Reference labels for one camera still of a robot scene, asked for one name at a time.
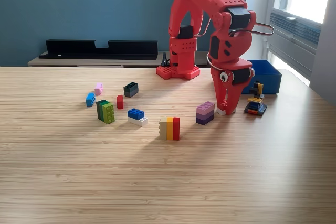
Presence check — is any tan orange red brick stack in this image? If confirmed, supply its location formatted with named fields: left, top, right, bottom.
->
left=159, top=116, right=181, bottom=141

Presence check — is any low wooden sideboard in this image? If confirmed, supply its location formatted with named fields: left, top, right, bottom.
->
left=27, top=50, right=211, bottom=68

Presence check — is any red and white brick stack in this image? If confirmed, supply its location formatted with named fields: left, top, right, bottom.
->
left=216, top=99, right=239, bottom=116

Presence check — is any green brick stack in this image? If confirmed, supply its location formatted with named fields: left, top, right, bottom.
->
left=96, top=99, right=116, bottom=125

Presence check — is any small yellow toy digger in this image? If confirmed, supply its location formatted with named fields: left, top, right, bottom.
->
left=244, top=80, right=268, bottom=117

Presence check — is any black and grey brick stack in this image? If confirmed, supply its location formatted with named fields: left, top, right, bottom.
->
left=123, top=82, right=139, bottom=98

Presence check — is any light blue brick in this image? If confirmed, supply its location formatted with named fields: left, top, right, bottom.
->
left=86, top=92, right=96, bottom=108

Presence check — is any black wall shelf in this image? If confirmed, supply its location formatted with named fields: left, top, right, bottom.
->
left=38, top=39, right=159, bottom=60

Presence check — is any blue and white brick stack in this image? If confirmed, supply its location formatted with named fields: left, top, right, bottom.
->
left=127, top=108, right=149, bottom=127

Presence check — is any blue plastic bin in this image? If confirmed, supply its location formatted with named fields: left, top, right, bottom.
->
left=240, top=59, right=283, bottom=95

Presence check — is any pink and purple brick stack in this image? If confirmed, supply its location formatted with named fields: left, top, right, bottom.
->
left=195, top=101, right=215, bottom=126

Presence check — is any grey window air unit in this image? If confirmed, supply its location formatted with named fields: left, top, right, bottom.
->
left=266, top=8, right=322, bottom=78

